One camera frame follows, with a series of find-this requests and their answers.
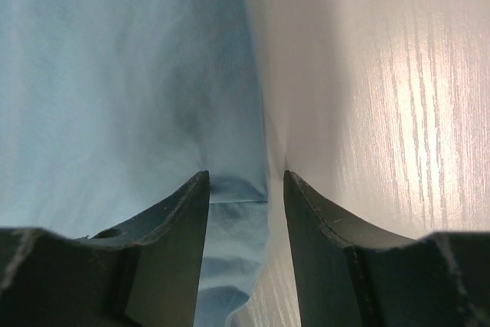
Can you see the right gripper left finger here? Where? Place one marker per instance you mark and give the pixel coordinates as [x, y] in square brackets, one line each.
[142, 272]

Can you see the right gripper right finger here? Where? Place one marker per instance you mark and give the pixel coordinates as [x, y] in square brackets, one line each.
[349, 272]

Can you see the light blue t shirt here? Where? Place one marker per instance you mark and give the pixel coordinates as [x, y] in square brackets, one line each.
[108, 106]

